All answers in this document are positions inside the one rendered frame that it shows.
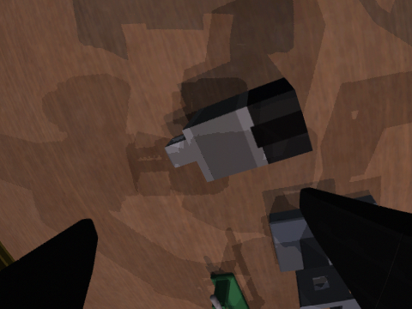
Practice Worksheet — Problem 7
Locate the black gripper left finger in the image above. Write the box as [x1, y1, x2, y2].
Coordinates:
[0, 219, 99, 309]

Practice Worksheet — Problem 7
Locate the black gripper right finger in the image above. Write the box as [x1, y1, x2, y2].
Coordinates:
[299, 188, 412, 309]

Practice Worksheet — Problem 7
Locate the grey tapered pin with dark red head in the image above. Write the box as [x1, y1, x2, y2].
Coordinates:
[210, 295, 223, 309]

